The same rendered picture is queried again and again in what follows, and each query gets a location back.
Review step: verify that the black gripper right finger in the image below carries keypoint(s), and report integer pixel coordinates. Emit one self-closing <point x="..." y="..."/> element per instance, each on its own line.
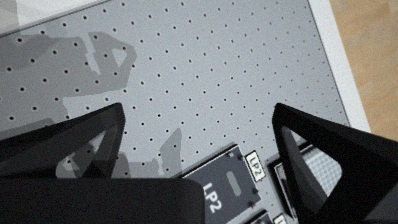
<point x="367" y="190"/>

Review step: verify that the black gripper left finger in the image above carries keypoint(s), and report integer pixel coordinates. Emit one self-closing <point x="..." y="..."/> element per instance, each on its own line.
<point x="36" y="154"/>

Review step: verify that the grey perforated base plate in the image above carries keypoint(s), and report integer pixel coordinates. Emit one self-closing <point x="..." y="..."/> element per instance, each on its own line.
<point x="194" y="77"/>

